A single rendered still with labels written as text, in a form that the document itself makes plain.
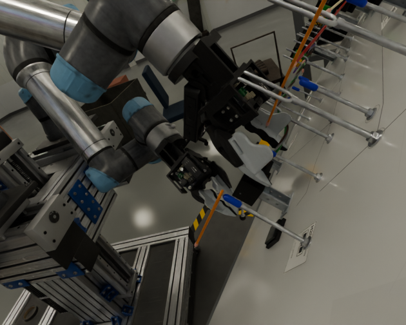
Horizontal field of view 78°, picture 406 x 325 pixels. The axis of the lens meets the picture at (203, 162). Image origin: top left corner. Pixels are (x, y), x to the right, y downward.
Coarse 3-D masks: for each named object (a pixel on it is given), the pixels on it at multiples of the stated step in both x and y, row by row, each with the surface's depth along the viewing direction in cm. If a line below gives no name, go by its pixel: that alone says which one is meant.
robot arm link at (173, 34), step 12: (180, 12) 31; (168, 24) 30; (180, 24) 30; (192, 24) 32; (156, 36) 30; (168, 36) 30; (180, 36) 30; (192, 36) 31; (144, 48) 32; (156, 48) 31; (168, 48) 30; (180, 48) 30; (156, 60) 32; (168, 60) 31; (168, 72) 33
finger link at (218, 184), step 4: (216, 176) 54; (212, 180) 52; (216, 180) 53; (220, 180) 54; (212, 184) 54; (216, 184) 52; (220, 184) 53; (224, 184) 53; (216, 188) 54; (220, 188) 51; (224, 188) 53; (228, 188) 53; (232, 188) 54; (224, 192) 51; (228, 192) 52; (232, 192) 52; (232, 196) 52; (232, 208) 52; (236, 208) 52; (236, 212) 52
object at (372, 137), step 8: (248, 72) 26; (240, 80) 25; (264, 80) 26; (256, 88) 25; (264, 88) 25; (280, 88) 25; (272, 96) 25; (280, 96) 24; (296, 104) 25; (304, 104) 24; (320, 112) 24; (336, 120) 24; (344, 120) 24; (352, 128) 24; (360, 128) 24; (368, 136) 23; (376, 136) 23; (368, 144) 24
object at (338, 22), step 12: (276, 0) 20; (288, 0) 21; (300, 12) 19; (324, 12) 20; (324, 24) 19; (336, 24) 19; (348, 24) 19; (360, 36) 19; (372, 36) 19; (396, 48) 19
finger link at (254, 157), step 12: (240, 132) 34; (240, 144) 35; (252, 144) 34; (264, 144) 33; (240, 156) 35; (252, 156) 35; (264, 156) 33; (240, 168) 36; (252, 168) 35; (264, 180) 36
